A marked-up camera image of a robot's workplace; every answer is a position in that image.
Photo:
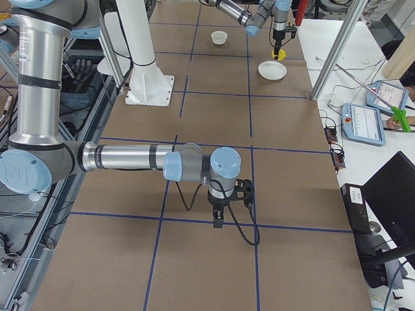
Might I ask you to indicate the blue teach pendant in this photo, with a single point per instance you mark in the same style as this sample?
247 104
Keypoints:
396 96
363 124

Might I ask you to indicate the upper small circuit board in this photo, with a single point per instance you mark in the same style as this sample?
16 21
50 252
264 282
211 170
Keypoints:
331 134

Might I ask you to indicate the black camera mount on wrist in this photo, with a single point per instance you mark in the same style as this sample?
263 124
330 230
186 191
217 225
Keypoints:
244 191

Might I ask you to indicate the black laptop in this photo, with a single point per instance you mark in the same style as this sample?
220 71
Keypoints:
390 195

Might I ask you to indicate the far blue teach pendant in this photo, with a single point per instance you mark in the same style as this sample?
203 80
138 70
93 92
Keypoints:
396 96

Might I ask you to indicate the lower small circuit board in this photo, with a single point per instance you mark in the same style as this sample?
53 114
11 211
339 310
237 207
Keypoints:
338 159

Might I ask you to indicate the white pedestal column with base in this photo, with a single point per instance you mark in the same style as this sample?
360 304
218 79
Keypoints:
129 34

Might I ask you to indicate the near blue teach pendant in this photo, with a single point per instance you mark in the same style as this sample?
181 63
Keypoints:
363 124

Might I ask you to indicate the white round plate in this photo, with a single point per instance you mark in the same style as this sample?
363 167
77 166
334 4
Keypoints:
272 70

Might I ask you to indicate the yellow lemon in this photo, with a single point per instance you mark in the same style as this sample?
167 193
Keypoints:
282 55

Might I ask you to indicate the person's hand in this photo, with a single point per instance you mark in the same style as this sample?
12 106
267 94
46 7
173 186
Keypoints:
392 124

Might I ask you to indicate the red cylinder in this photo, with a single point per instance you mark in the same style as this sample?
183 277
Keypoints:
302 7

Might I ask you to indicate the aluminium frame post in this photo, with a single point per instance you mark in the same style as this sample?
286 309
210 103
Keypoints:
342 38

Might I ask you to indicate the small white bowl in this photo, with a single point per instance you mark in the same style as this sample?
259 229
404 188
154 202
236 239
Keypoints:
219 37

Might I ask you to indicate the white computer mouse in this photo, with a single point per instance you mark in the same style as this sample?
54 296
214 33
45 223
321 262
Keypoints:
335 101

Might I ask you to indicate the small circuit board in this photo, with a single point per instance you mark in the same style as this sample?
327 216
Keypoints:
338 159
331 134

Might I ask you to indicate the black box with label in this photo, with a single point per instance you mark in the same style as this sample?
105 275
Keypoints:
356 210

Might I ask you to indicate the green handled grabber stick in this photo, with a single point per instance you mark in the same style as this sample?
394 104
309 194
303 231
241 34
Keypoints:
399 114

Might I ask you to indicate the black far camera mount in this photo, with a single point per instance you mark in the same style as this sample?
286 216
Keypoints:
291 29

